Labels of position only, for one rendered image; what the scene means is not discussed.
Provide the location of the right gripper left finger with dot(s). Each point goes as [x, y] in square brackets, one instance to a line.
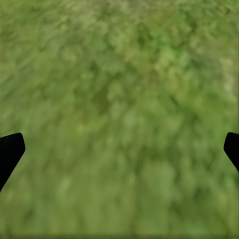
[12, 148]

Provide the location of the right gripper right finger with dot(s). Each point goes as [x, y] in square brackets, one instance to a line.
[231, 148]

